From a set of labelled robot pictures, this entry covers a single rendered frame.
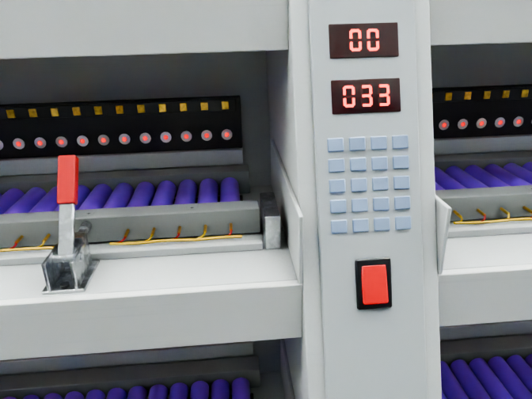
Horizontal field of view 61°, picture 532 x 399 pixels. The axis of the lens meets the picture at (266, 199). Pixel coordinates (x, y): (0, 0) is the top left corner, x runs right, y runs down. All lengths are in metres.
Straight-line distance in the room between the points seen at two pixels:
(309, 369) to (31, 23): 0.29
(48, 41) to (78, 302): 0.17
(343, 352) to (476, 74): 0.37
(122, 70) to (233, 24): 0.22
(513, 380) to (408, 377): 0.21
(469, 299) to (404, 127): 0.13
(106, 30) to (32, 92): 0.23
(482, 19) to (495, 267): 0.17
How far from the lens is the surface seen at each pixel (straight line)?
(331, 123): 0.30
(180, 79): 0.51
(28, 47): 0.35
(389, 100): 0.31
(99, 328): 0.34
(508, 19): 0.38
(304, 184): 0.30
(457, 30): 0.36
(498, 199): 0.43
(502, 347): 0.57
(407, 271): 0.32
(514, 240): 0.40
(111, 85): 0.52
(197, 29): 0.32
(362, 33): 0.32
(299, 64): 0.31
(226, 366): 0.50
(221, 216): 0.36
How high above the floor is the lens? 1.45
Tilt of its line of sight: 3 degrees down
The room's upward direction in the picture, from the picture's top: 3 degrees counter-clockwise
